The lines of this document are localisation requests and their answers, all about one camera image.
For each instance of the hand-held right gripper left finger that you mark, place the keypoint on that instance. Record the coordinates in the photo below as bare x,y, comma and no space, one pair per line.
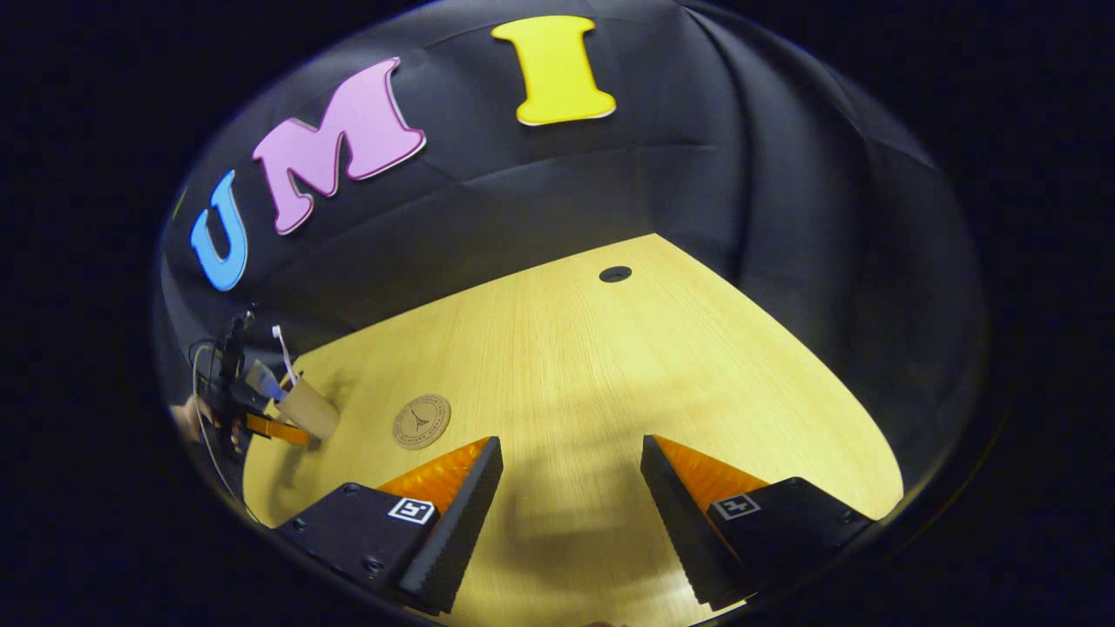
453,540

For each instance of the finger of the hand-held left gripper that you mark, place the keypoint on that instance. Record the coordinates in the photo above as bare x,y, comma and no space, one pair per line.
279,429

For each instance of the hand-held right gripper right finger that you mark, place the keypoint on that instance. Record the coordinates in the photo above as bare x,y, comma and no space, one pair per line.
684,540

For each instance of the white toothpaste tube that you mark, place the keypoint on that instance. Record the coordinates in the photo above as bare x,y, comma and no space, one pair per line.
263,379

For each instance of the round brown coaster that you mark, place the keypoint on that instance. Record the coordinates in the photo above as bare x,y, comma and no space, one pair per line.
421,421

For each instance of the yellow wooden desktop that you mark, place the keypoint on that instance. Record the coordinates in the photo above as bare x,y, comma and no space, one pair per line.
610,366

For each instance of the black backdrop cloth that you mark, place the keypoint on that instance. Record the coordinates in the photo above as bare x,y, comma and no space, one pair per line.
697,157

